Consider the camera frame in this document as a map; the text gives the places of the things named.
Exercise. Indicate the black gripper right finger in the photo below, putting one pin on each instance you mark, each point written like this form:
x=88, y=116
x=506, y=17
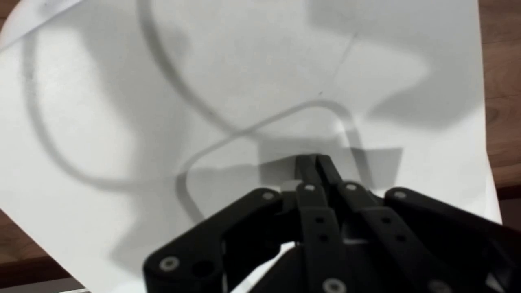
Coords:
x=477, y=247

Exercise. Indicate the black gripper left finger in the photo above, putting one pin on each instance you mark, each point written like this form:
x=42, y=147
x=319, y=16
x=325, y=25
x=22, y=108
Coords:
x=218, y=253

